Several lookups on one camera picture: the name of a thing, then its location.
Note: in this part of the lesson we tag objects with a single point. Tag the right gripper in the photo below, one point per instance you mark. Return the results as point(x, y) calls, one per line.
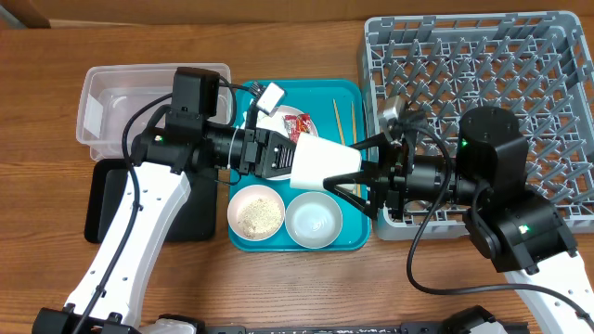
point(392, 162)

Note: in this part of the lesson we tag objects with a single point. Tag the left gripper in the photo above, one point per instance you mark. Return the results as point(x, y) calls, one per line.
point(262, 157)

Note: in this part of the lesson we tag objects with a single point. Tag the large white plate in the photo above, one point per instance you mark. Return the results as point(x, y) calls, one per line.
point(277, 121)

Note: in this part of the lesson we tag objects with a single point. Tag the white cup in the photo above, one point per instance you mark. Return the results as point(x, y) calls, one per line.
point(317, 158)

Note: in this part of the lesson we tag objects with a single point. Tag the red snack wrapper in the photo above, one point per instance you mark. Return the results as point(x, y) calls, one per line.
point(295, 125)

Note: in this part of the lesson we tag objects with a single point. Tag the wooden chopstick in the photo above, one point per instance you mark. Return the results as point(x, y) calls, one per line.
point(338, 121)
point(353, 121)

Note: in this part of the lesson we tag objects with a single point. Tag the small pink plate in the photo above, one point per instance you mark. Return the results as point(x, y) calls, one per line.
point(242, 198)

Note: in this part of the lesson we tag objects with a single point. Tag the grey bowl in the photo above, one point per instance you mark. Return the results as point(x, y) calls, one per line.
point(313, 220)

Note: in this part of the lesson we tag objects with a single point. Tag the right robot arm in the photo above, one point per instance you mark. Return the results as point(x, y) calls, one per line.
point(518, 230)

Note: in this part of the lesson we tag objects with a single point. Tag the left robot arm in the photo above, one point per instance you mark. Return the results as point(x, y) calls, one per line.
point(178, 141)

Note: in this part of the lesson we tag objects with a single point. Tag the grey dishwasher rack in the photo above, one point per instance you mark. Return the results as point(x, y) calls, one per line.
point(536, 64)

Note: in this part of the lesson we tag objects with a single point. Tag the teal serving tray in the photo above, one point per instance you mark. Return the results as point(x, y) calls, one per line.
point(314, 97)

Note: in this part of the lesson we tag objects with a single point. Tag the black tray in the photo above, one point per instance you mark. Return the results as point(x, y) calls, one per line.
point(195, 221)

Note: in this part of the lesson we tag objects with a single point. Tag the clear plastic bin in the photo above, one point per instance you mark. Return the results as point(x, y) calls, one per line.
point(110, 96)

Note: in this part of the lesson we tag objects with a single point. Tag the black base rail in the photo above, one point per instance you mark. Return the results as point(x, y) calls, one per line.
point(405, 328)

